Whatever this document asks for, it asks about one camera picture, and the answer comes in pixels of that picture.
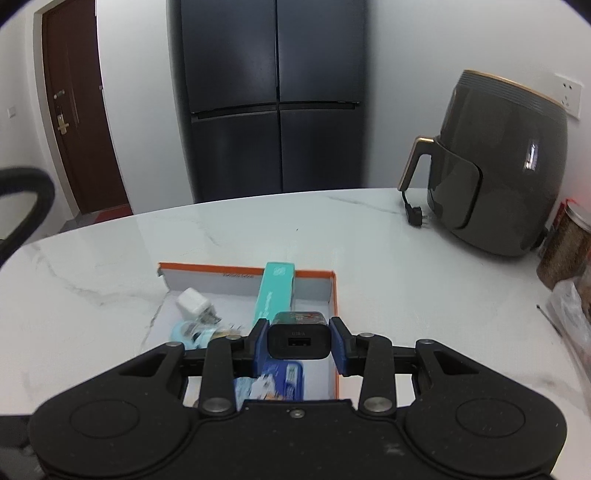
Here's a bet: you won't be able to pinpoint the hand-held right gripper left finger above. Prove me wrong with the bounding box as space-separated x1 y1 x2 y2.
108 318 271 414

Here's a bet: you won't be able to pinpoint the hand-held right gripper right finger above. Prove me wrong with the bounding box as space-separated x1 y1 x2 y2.
329 316 491 414

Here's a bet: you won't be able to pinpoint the blue plastic case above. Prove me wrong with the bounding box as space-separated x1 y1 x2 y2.
233 360 305 411

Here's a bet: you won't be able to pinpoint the black wall charger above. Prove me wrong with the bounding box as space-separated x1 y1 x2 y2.
266 311 334 360

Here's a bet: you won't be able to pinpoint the teal cardboard box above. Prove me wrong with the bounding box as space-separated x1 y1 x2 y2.
252 261 296 330

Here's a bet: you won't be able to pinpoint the light blue toothpick jar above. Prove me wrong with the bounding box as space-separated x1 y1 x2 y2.
168 320 243 356

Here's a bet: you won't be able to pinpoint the white wall charger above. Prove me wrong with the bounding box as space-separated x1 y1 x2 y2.
176 287 221 326

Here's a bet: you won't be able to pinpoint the orange-rimmed white box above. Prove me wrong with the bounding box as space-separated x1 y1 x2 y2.
157 261 345 402

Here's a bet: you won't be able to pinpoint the clear plastic bag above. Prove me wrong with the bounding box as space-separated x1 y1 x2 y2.
547 277 591 365

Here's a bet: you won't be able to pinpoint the glass jar brown contents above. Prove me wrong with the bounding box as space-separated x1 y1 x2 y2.
536 198 591 296

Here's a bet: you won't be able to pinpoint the dark grey air fryer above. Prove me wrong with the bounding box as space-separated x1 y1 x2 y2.
398 69 570 258

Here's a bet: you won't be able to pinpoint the dark grey refrigerator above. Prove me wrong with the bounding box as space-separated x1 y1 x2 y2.
166 0 377 204

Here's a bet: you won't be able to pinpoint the dark brown door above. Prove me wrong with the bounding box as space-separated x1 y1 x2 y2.
41 0 134 217

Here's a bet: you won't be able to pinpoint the black power plug cable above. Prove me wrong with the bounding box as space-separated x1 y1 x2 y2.
401 189 432 228

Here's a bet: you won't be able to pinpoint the black padded strap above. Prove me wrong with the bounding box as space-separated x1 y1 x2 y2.
0 167 57 266

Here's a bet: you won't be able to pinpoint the white wall socket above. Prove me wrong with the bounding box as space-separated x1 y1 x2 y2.
554 71 583 121

